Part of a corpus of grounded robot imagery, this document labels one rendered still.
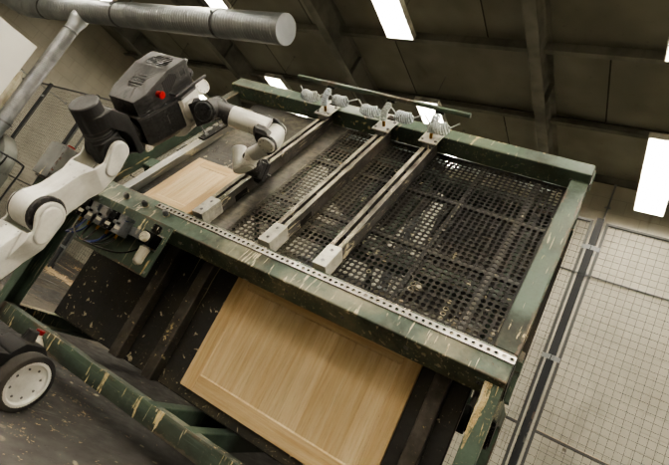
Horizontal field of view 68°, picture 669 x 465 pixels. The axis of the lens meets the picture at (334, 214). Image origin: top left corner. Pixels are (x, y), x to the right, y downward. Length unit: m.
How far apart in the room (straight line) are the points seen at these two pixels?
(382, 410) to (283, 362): 0.45
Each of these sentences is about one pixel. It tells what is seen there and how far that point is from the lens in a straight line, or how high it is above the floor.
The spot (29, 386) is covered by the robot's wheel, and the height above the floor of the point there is 0.09.
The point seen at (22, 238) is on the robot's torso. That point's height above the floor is 0.51.
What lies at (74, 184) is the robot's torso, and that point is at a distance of 2.09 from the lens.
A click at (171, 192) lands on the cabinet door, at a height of 0.98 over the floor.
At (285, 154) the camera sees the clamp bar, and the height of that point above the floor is 1.44.
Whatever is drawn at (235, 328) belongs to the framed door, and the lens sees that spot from 2.24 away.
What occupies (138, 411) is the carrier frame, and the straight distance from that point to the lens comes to 2.16.
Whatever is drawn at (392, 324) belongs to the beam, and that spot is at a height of 0.83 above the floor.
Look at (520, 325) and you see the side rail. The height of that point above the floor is 1.01.
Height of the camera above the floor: 0.64
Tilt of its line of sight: 14 degrees up
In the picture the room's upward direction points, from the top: 27 degrees clockwise
